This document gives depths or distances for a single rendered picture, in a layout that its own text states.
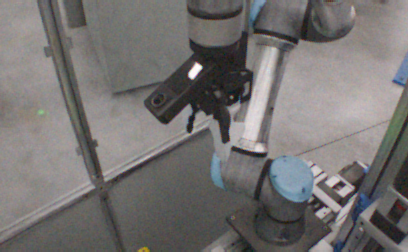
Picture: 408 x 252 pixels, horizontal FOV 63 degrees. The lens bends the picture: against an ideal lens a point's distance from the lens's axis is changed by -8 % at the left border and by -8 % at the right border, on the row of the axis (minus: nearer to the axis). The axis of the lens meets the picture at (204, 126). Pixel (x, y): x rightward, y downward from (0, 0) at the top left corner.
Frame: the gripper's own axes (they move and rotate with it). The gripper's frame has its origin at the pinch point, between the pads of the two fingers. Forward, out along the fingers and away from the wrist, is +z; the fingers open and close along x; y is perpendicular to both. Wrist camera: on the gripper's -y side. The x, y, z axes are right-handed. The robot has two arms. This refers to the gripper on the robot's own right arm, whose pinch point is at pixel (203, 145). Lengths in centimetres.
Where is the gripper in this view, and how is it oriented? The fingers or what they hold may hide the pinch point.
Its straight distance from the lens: 62.1
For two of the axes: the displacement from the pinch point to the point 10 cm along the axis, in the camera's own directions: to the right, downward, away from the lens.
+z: 0.0, 7.5, 6.6
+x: -6.4, -5.1, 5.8
